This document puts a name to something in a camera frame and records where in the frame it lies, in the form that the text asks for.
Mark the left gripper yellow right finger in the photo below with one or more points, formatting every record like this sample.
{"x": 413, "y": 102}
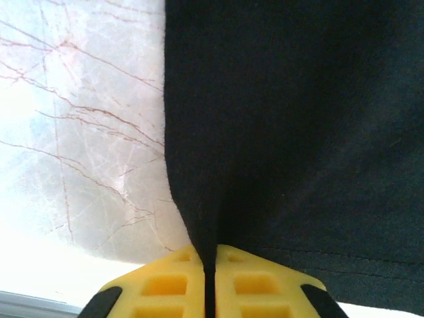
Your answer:
{"x": 265, "y": 291}

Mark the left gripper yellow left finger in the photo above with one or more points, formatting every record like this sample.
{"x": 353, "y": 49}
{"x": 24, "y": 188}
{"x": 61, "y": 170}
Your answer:
{"x": 159, "y": 288}

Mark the black t-shirt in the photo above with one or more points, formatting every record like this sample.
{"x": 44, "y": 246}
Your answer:
{"x": 298, "y": 132}

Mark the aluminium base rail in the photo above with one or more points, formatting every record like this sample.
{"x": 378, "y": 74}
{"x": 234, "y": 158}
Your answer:
{"x": 33, "y": 306}

